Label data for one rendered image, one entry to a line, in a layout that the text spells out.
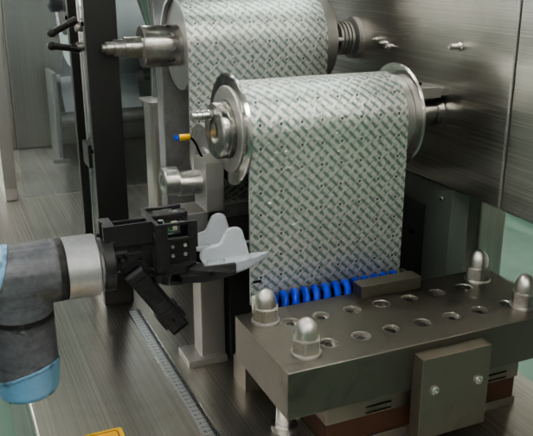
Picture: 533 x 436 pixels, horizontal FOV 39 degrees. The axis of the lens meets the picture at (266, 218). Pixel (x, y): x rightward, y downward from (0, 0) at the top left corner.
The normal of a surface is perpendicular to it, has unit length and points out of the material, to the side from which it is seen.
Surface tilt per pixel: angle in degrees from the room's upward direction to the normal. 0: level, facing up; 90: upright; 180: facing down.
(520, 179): 90
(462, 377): 90
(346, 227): 90
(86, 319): 0
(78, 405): 0
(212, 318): 90
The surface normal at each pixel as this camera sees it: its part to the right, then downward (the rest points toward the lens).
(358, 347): 0.00, -0.95
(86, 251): 0.28, -0.48
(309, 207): 0.40, 0.29
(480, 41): -0.92, 0.13
